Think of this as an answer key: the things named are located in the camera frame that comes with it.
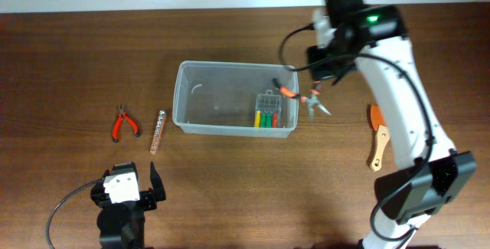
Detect orange-handled needle-nose pliers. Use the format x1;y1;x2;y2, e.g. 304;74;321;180
272;78;331;120

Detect orange scraper with wooden handle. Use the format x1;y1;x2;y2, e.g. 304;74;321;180
369;105;390;172

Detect clear screwdriver bit case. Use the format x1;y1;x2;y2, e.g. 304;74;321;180
253;90;282;128

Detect small red-handled cutting pliers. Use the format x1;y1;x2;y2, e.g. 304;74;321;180
111;103;142;144

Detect orange socket bit rail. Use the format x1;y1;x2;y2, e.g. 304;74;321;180
150;110;166;155

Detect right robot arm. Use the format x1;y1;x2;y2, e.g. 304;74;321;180
307;0;476;248

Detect clear plastic container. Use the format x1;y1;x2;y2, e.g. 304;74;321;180
172;61;299;138

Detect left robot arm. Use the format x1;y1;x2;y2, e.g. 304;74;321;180
90;162;166;249

